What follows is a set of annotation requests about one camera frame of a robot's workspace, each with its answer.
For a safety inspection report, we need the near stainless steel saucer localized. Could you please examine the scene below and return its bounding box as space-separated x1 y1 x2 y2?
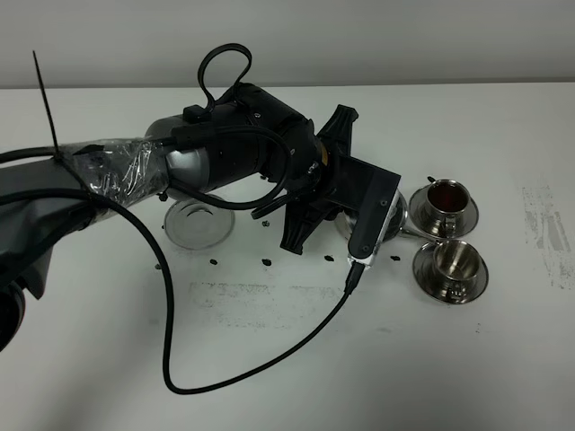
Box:
412 242 489 304

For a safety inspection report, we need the stainless steel saucer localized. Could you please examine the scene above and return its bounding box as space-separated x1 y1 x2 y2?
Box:
412 242 489 304
408 184 479 239

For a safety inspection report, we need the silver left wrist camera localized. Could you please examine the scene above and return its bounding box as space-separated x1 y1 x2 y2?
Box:
328 156 401 267

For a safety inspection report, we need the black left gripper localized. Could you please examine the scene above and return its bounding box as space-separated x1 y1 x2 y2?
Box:
280 104 359 254

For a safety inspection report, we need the near stainless steel teacup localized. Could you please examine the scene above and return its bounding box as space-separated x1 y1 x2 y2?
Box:
431 240 481 303

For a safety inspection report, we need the black cable tie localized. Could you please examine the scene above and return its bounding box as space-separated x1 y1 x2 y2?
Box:
32 50 90 194

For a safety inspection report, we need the stainless steel teapot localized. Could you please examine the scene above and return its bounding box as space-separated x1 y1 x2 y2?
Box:
334 192 441 244

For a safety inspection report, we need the far stainless steel teacup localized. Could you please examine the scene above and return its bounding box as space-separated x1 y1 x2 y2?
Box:
423 180 471 238

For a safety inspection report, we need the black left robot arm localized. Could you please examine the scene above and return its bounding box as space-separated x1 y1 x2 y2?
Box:
1 84 347 344

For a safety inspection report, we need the far stainless steel saucer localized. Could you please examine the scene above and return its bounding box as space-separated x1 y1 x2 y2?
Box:
408 184 479 239

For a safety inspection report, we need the steel teapot coaster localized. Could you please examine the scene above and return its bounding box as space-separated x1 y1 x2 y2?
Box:
164 198 235 251

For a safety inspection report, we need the stainless steel teacup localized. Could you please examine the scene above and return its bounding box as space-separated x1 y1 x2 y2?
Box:
423 180 471 238
431 240 481 303

